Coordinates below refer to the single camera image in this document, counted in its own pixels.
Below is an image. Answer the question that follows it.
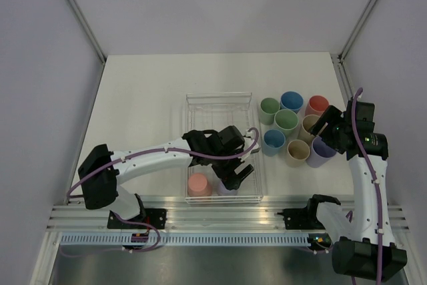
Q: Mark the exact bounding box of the small purple cup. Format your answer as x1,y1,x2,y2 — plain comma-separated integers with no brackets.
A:
217,181,238,196

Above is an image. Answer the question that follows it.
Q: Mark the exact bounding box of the large purple cup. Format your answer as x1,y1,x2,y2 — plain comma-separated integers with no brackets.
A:
306,136,337,168

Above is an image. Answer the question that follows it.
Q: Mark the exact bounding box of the pink cup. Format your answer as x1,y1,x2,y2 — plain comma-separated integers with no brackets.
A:
187,173,212,197
304,95,330,116

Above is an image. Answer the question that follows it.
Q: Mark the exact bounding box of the beige cup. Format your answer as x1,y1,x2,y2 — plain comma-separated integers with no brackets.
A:
286,139,310,168
298,115,320,145

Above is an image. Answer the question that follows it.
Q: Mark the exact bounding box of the pink cup front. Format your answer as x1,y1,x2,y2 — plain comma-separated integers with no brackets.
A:
187,173,212,197

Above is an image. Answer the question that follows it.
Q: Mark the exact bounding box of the light blue cup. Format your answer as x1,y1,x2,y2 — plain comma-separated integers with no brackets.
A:
262,129,286,157

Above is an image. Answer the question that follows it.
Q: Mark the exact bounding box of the green cup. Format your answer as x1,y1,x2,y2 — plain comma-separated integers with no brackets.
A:
258,97,280,125
274,109,299,137

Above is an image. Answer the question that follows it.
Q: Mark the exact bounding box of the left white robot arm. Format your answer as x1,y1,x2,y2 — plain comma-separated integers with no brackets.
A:
74,125,260,229

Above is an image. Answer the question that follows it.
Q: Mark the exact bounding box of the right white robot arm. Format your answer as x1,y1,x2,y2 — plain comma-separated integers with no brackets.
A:
304,99,407,284

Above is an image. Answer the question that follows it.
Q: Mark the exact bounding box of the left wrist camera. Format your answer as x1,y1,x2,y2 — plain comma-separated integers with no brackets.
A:
244,135,260,154

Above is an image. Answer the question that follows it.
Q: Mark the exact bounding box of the clear wire dish rack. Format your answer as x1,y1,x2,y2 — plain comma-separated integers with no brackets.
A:
183,92,264,204

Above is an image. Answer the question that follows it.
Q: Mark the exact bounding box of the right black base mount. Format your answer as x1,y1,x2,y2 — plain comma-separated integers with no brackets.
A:
277,208,324,230

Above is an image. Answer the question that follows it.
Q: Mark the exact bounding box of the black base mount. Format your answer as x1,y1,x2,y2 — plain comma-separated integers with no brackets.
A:
107,208,167,230
277,208,324,230

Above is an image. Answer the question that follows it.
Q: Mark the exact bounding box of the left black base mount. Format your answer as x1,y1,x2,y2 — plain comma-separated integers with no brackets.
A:
107,208,167,230

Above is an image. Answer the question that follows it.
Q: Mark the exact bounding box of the white slotted cable duct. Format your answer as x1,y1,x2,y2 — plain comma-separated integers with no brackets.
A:
60,232,310,247

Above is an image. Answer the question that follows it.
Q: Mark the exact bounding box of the right aluminium frame post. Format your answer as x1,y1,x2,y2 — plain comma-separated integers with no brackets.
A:
338,0,380,64

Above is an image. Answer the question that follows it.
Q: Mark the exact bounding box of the aluminium frame post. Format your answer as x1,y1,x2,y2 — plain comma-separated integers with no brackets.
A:
65,0,107,66
338,0,380,64

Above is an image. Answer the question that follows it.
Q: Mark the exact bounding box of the aluminium front rail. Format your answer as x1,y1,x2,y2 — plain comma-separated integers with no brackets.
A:
46,196,411,232

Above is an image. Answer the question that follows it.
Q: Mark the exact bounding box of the left aluminium frame post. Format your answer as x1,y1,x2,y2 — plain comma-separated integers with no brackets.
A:
65,0,107,66

